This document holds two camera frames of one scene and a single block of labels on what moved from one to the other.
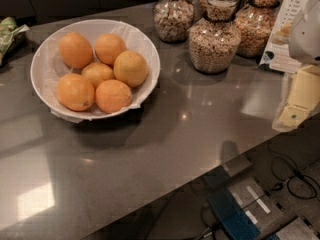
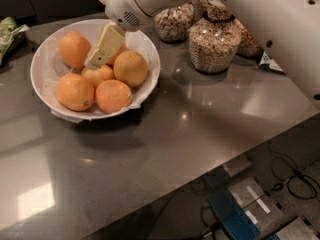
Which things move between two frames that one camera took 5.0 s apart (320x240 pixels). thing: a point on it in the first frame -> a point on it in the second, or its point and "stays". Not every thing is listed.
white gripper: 306,40 -> 124,7
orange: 76,49 stays
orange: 75,92 stays
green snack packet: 11,35 stays
